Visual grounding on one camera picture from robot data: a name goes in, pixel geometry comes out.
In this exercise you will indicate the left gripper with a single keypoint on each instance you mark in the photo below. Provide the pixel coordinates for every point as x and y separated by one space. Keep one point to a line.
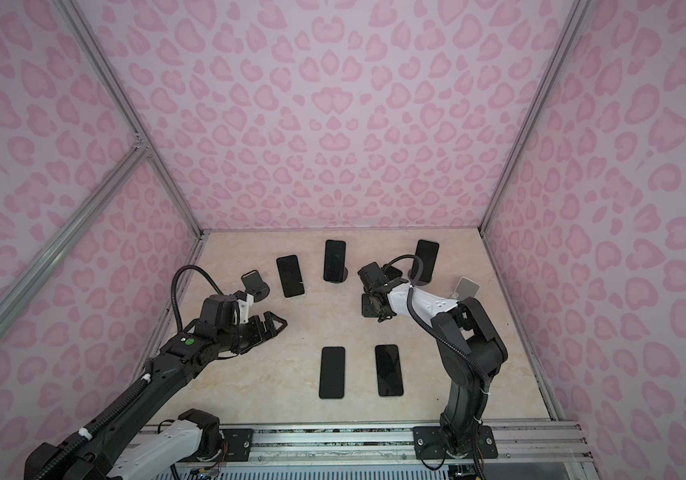
262 335

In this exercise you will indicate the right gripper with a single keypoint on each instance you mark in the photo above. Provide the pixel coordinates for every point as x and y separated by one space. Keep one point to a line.
387 314

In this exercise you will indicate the grey round stand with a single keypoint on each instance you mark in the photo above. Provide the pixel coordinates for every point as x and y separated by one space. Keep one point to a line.
255 285

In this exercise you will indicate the teal phone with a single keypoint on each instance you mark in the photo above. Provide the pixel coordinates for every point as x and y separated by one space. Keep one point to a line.
332 373
388 371

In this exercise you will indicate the white folding phone stand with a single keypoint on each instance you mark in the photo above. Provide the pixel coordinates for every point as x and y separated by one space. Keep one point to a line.
465 288

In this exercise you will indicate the purple phone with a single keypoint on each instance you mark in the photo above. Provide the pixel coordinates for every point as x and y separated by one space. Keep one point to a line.
368 308

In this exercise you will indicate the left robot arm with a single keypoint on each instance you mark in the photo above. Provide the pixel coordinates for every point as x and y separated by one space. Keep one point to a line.
91 452

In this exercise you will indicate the grey stand back centre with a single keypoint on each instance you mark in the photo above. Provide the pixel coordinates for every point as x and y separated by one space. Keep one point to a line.
335 275

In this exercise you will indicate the grey stand back right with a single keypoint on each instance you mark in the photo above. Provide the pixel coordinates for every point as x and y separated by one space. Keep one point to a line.
420 280

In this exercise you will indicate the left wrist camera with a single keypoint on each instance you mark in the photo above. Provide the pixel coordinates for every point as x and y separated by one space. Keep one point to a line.
244 303

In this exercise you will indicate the aluminium frame strut left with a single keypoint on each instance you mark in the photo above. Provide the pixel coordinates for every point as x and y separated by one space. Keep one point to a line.
55 251

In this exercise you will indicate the aluminium frame strut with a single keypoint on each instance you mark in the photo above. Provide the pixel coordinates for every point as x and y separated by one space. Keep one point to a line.
55 251
579 14

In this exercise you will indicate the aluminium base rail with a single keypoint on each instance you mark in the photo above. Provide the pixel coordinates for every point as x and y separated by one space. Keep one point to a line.
510 449

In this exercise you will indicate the aluminium frame strut right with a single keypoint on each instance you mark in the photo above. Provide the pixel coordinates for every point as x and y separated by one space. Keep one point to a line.
579 14

